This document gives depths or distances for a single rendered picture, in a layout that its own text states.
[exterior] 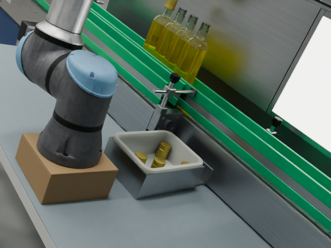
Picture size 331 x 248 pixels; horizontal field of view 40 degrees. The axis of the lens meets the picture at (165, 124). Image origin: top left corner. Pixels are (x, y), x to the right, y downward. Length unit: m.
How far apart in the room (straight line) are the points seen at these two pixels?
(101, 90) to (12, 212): 1.29
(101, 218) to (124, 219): 0.06
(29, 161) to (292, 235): 0.67
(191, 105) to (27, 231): 1.03
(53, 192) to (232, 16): 0.83
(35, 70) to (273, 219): 0.70
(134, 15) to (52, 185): 1.05
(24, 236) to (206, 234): 1.09
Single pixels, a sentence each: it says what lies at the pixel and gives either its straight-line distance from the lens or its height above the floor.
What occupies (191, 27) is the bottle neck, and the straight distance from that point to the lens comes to 1.48.
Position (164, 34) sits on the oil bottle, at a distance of 1.53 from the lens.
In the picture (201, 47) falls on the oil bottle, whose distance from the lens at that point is 1.44.
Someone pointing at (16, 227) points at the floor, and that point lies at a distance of 2.13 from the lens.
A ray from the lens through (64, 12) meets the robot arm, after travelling 1.07.
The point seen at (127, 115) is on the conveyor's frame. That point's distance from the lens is 1.45.
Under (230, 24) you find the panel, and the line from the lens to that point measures 1.54.
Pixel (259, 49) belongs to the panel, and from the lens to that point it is 1.47.
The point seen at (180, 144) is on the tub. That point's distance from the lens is 1.33.
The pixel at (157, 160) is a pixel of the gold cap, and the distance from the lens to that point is 1.24.
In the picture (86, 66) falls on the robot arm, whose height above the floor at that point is 1.06.
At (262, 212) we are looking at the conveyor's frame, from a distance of 1.26.
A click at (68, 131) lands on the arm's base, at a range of 1.02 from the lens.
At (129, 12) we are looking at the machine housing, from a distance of 1.95.
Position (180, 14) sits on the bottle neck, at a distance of 1.51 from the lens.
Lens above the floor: 1.40
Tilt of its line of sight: 23 degrees down
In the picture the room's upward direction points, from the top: 24 degrees clockwise
